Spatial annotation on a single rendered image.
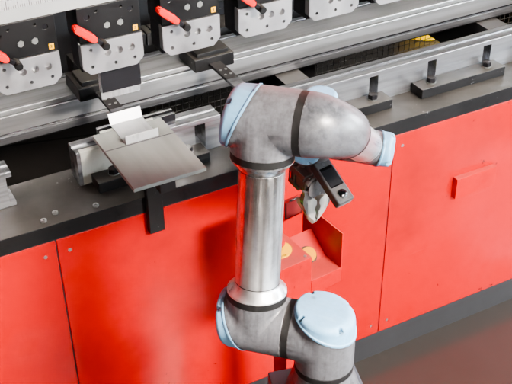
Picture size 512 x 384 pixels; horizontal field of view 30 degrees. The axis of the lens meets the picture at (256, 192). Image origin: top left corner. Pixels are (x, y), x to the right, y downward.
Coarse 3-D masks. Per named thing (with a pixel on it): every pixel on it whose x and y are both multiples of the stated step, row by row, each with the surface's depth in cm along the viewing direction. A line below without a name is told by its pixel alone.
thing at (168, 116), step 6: (168, 108) 242; (150, 114) 240; (156, 114) 240; (162, 114) 240; (168, 114) 240; (174, 114) 240; (168, 120) 240; (174, 120) 241; (102, 126) 235; (108, 126) 235
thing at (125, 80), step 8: (136, 64) 228; (104, 72) 225; (112, 72) 226; (120, 72) 227; (128, 72) 228; (136, 72) 230; (104, 80) 226; (112, 80) 227; (120, 80) 228; (128, 80) 229; (136, 80) 231; (104, 88) 227; (112, 88) 228; (120, 88) 230; (128, 88) 232; (136, 88) 233; (104, 96) 230; (112, 96) 231
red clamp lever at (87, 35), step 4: (72, 28) 209; (76, 28) 208; (80, 28) 209; (76, 32) 209; (80, 32) 209; (84, 32) 210; (88, 32) 210; (80, 36) 210; (84, 36) 210; (88, 36) 210; (92, 36) 211; (88, 40) 211; (92, 40) 212; (96, 40) 212; (100, 40) 213; (104, 40) 214; (100, 44) 213; (104, 44) 213; (108, 44) 213; (104, 48) 213; (108, 48) 214
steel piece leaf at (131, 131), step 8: (128, 120) 237; (136, 120) 237; (144, 120) 237; (120, 128) 234; (128, 128) 234; (136, 128) 234; (144, 128) 234; (152, 128) 234; (120, 136) 231; (128, 136) 227; (136, 136) 228; (144, 136) 229; (152, 136) 231
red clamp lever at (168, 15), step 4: (156, 8) 217; (160, 8) 216; (164, 8) 218; (156, 12) 218; (160, 12) 216; (164, 12) 217; (168, 12) 218; (164, 16) 217; (168, 16) 218; (172, 16) 218; (176, 16) 220; (168, 20) 219; (172, 20) 219; (176, 20) 219; (180, 20) 224; (180, 24) 221; (184, 24) 221; (188, 24) 221; (184, 28) 221; (188, 28) 221
